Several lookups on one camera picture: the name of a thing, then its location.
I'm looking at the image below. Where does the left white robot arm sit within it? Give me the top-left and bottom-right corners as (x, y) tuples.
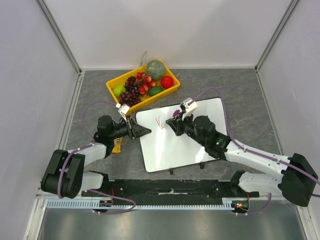
(40, 115), (152, 199)

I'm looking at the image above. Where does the left aluminium frame post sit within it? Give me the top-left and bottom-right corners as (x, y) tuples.
(34, 0), (83, 76)

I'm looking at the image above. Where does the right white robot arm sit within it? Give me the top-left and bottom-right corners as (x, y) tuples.
(166, 114), (319, 207)

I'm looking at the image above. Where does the red apple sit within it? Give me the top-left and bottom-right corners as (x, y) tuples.
(160, 75), (174, 89)

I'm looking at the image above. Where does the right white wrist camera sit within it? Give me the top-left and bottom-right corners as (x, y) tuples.
(180, 97), (198, 120)

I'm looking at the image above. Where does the red peach slices cluster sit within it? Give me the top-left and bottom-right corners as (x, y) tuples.
(136, 72), (160, 97)

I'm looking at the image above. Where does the yellow plastic tray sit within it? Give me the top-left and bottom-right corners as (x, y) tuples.
(106, 59), (180, 115)

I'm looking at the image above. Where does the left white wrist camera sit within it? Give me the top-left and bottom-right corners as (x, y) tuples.
(115, 103), (130, 121)

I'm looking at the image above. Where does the dark purple grape bunch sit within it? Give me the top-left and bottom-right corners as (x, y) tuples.
(119, 76), (141, 107)

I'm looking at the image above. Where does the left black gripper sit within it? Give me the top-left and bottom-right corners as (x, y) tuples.
(109, 115), (151, 140)

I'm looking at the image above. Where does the green lime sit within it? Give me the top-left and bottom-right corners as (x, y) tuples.
(112, 85), (126, 98)

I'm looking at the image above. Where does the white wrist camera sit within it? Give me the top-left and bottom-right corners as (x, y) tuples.
(115, 103), (130, 121)
(180, 97), (198, 120)

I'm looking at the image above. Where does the green avocado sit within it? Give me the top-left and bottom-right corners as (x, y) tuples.
(148, 86), (163, 97)

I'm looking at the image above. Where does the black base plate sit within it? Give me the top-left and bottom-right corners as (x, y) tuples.
(98, 179), (260, 204)

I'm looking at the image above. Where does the white slotted cable duct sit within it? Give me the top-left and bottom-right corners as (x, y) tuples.
(46, 198), (235, 211)

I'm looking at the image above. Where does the right aluminium frame post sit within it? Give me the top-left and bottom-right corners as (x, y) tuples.
(254, 0), (301, 72)

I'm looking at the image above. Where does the white whiteboard black frame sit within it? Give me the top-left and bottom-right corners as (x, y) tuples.
(135, 103), (215, 173)

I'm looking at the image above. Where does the green netted melon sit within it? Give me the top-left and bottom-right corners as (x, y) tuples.
(146, 59), (165, 81)

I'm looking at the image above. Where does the white marker with pink cap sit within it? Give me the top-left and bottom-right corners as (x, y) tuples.
(161, 109), (180, 129)

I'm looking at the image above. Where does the purple cable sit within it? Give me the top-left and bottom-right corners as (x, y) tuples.
(189, 86), (320, 216)
(57, 100), (137, 216)

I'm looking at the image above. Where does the aluminium frame post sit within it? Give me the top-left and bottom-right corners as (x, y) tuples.
(34, 0), (83, 76)
(254, 0), (301, 72)

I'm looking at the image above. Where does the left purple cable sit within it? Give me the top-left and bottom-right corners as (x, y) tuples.
(57, 100), (137, 216)

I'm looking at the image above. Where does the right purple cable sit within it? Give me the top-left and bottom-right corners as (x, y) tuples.
(189, 86), (320, 216)

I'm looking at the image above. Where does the yellow candy packet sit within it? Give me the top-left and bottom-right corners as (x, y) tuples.
(112, 137), (123, 154)

